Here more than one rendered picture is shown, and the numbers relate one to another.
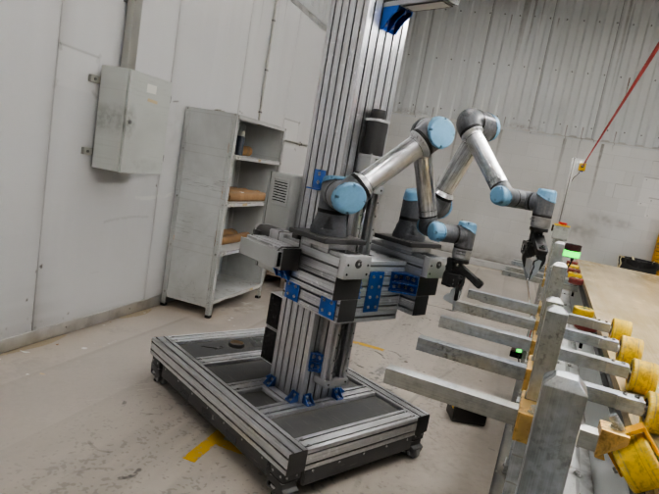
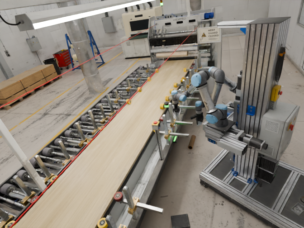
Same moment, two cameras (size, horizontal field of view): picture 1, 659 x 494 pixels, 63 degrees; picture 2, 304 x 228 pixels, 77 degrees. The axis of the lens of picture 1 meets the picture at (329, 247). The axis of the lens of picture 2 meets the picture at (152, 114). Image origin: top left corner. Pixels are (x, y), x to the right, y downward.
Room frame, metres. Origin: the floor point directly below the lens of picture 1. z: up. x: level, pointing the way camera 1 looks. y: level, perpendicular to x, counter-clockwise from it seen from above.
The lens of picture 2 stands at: (4.22, -0.93, 2.35)
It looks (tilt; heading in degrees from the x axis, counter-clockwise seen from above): 31 degrees down; 185
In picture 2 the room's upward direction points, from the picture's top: 11 degrees counter-clockwise
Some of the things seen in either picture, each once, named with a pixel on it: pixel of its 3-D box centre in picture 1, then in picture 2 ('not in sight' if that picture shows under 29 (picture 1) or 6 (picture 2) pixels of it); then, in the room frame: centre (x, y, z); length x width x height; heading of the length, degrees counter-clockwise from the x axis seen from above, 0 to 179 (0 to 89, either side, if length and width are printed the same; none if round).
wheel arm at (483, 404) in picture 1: (484, 404); not in sight; (0.90, -0.32, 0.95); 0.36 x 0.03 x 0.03; 68
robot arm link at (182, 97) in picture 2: (519, 199); (182, 97); (2.21, -0.73, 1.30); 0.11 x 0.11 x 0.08; 41
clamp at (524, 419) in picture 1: (532, 416); not in sight; (0.89, -0.40, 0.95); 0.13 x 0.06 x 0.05; 158
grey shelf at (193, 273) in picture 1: (227, 212); not in sight; (4.46, 0.89, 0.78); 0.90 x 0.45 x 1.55; 163
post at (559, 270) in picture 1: (539, 351); (184, 93); (1.37, -0.59, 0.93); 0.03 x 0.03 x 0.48; 68
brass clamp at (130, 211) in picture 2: not in sight; (133, 205); (3.21, -1.33, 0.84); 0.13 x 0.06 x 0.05; 158
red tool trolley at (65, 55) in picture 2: not in sight; (64, 59); (-5.24, -5.51, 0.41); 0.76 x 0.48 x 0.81; 169
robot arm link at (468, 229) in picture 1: (465, 235); (198, 105); (2.16, -0.53, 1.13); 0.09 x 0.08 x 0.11; 108
